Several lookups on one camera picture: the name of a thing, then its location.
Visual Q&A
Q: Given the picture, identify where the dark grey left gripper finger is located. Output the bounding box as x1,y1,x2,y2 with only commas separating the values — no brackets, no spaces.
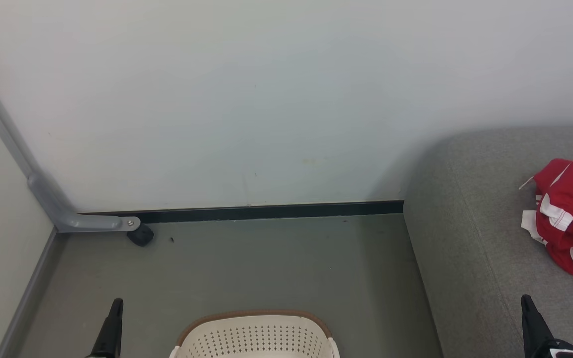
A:
90,298,124,358

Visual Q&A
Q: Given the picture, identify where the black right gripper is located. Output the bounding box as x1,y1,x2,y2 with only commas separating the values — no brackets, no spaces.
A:
520,294,573,358

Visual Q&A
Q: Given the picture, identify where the grey fabric sofa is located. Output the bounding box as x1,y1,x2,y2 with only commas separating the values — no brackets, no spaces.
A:
402,124,573,358

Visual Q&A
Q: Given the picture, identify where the black caster wheel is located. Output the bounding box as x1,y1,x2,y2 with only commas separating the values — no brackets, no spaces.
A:
126,224,155,247

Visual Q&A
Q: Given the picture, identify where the cream perforated laundry basket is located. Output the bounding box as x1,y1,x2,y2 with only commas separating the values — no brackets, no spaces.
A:
169,310,341,358

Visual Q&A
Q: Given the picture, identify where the grey metal partition frame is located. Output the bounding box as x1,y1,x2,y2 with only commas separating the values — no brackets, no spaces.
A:
0,50,141,358

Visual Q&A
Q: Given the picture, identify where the black wall baseboard strip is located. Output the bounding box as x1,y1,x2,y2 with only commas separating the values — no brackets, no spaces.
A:
80,200,405,223

